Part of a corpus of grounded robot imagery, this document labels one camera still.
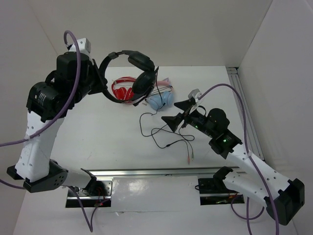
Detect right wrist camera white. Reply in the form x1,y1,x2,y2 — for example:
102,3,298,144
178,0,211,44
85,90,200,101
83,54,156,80
188,89,202,105

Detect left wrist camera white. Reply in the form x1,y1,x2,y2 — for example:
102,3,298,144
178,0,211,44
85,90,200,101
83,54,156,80
67,38,91,55

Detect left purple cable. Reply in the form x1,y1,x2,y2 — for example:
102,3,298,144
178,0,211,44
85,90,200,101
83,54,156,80
0,30,111,233

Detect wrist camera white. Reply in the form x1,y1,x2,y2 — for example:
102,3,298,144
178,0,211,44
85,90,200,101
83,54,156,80
188,89,202,105
67,38,91,55

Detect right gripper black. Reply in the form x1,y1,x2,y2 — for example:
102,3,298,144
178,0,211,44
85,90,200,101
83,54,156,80
161,99,215,138

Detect black headset with cable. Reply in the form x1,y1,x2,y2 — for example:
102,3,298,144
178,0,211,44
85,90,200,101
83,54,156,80
99,50,158,106

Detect aluminium rail front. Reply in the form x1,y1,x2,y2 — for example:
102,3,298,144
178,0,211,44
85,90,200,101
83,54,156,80
75,167,219,196

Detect aluminium rail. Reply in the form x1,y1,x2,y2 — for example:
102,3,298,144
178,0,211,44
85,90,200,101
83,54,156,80
75,167,219,196
226,67,265,161

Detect aluminium rail right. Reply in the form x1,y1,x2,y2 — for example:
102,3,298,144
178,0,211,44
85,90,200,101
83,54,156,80
226,67,265,161

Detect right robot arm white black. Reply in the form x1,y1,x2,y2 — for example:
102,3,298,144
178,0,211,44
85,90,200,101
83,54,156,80
162,100,305,226

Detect red headphones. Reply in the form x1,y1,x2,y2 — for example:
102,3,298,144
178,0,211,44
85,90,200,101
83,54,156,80
111,76,136,103

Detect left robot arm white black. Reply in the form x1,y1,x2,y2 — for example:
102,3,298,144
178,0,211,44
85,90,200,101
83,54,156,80
7,38,105,195

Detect blue pink cat-ear headphones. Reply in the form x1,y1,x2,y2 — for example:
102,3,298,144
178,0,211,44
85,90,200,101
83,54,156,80
145,78,174,111

